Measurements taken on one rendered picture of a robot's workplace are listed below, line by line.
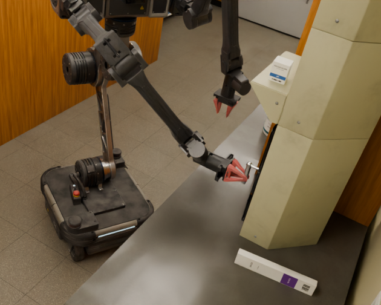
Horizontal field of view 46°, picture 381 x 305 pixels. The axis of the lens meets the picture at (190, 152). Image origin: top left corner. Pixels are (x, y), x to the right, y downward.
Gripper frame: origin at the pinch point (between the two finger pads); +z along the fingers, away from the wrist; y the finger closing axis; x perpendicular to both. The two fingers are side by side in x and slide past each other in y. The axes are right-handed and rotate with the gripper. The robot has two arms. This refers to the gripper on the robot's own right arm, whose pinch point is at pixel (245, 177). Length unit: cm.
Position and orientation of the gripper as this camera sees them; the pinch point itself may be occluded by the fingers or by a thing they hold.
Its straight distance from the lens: 153.6
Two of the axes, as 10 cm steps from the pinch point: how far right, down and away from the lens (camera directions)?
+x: -1.6, 7.9, 5.9
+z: 8.6, 4.1, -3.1
